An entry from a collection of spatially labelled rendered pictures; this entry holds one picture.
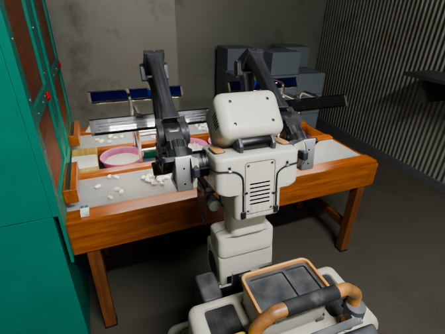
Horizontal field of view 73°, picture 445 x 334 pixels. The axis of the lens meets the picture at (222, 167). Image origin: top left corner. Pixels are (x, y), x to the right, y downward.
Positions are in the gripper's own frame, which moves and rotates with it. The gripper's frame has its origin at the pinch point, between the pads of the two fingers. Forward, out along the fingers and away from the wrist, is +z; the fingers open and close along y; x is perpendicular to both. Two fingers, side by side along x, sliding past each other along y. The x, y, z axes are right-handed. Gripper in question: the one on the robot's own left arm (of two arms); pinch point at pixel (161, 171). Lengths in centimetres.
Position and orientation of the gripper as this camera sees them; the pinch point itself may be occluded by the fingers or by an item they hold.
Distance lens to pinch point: 158.6
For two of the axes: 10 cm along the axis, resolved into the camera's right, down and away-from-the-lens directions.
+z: -3.0, 2.3, 9.3
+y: -9.2, 1.7, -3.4
